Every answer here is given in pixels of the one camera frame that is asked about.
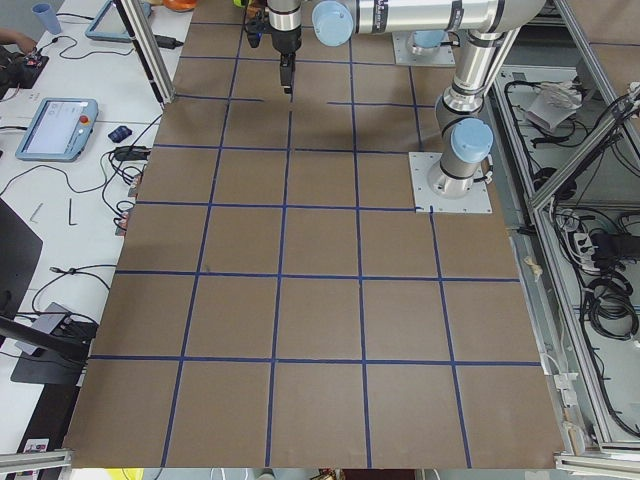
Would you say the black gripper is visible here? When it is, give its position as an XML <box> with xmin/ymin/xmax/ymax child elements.
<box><xmin>272</xmin><ymin>27</ymin><xmax>302</xmax><ymax>95</ymax></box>

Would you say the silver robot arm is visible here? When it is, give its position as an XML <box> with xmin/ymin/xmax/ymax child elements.
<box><xmin>407</xmin><ymin>30</ymin><xmax>446</xmax><ymax>55</ymax></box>
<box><xmin>312</xmin><ymin>0</ymin><xmax>544</xmax><ymax>199</ymax></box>

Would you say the orange round container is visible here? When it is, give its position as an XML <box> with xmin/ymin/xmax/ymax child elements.
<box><xmin>163</xmin><ymin>0</ymin><xmax>198</xmax><ymax>12</ymax></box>

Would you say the black power adapter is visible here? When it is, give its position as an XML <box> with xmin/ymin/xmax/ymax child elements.
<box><xmin>154</xmin><ymin>35</ymin><xmax>184</xmax><ymax>50</ymax></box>

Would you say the far blue teach pendant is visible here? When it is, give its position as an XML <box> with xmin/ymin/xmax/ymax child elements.
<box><xmin>85</xmin><ymin>1</ymin><xmax>130</xmax><ymax>43</ymax></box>

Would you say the blue teach pendant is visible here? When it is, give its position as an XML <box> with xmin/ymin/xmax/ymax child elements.
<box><xmin>85</xmin><ymin>1</ymin><xmax>130</xmax><ymax>43</ymax></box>
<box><xmin>15</xmin><ymin>98</ymin><xmax>99</xmax><ymax>163</ymax></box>

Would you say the dark blue small pouch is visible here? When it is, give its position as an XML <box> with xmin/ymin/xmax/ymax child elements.
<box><xmin>108</xmin><ymin>125</ymin><xmax>132</xmax><ymax>143</ymax></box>

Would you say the near blue teach pendant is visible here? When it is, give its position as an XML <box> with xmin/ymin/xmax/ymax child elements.
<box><xmin>15</xmin><ymin>98</ymin><xmax>99</xmax><ymax>163</ymax></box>

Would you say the blue plastic cup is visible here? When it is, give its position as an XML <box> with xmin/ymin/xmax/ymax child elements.
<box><xmin>32</xmin><ymin>3</ymin><xmax>62</xmax><ymax>35</ymax></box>

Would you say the black allen key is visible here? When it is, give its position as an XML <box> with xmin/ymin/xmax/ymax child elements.
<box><xmin>68</xmin><ymin>198</ymin><xmax>78</xmax><ymax>227</ymax></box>

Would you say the black circuit board box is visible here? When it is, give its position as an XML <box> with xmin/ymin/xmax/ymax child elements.
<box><xmin>1</xmin><ymin>47</ymin><xmax>49</xmax><ymax>95</ymax></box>

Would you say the silver allen key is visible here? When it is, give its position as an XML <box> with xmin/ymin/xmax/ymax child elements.
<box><xmin>29</xmin><ymin>203</ymin><xmax>44</xmax><ymax>223</ymax></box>

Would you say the grey usb hub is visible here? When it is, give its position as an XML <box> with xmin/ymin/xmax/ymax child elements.
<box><xmin>31</xmin><ymin>302</ymin><xmax>72</xmax><ymax>335</ymax></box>

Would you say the white power strip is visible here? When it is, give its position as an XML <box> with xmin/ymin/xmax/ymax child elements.
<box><xmin>558</xmin><ymin>217</ymin><xmax>597</xmax><ymax>270</ymax></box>

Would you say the black monitor stand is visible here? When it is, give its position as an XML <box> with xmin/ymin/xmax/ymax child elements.
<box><xmin>1</xmin><ymin>203</ymin><xmax>97</xmax><ymax>385</ymax></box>

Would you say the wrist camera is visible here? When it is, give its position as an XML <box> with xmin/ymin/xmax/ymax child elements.
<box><xmin>244</xmin><ymin>11</ymin><xmax>269</xmax><ymax>49</ymax></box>

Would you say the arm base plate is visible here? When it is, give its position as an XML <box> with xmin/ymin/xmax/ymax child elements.
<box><xmin>409</xmin><ymin>152</ymin><xmax>493</xmax><ymax>214</ymax></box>
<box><xmin>393</xmin><ymin>31</ymin><xmax>455</xmax><ymax>68</ymax></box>

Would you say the aluminium frame post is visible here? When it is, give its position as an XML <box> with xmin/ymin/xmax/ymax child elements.
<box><xmin>114</xmin><ymin>0</ymin><xmax>176</xmax><ymax>105</ymax></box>

